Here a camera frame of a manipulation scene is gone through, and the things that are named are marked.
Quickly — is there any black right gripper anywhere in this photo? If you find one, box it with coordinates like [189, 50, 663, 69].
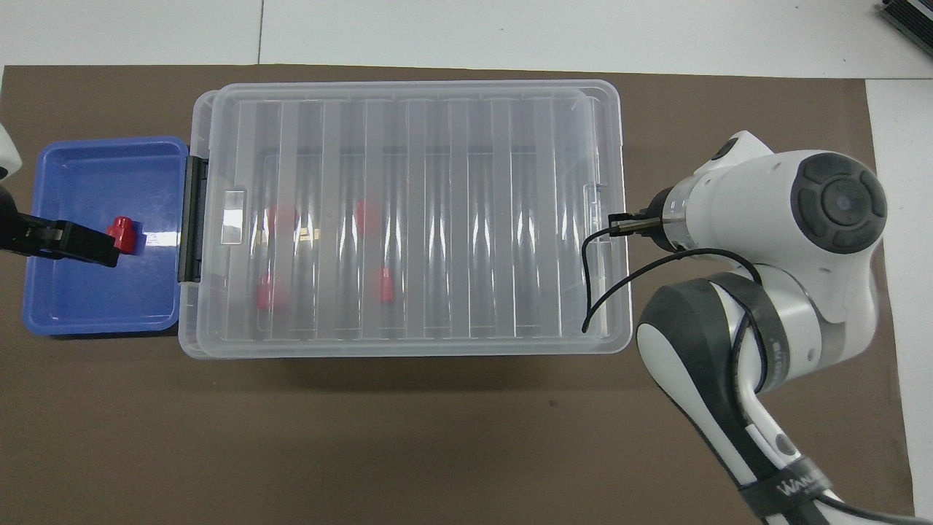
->
[649, 190, 670, 252]

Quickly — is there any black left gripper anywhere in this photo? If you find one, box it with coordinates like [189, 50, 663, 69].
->
[0, 186, 122, 268]

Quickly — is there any clear ribbed plastic lid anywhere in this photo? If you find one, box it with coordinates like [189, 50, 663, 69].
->
[191, 79, 634, 360]

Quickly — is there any blue plastic tray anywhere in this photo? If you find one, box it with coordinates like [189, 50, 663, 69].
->
[20, 136, 191, 338]

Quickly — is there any black box latch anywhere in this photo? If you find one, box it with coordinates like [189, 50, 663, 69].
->
[179, 155, 211, 284]

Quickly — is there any clear plastic storage box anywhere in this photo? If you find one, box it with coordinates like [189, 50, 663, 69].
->
[177, 86, 633, 362]

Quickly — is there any black ribbed device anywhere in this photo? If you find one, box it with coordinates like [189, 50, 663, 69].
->
[878, 0, 933, 58]

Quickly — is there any brown table mat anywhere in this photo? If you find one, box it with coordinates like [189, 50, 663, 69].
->
[0, 64, 916, 525]

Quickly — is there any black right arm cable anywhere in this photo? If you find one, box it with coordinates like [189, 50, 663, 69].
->
[580, 210, 775, 409]

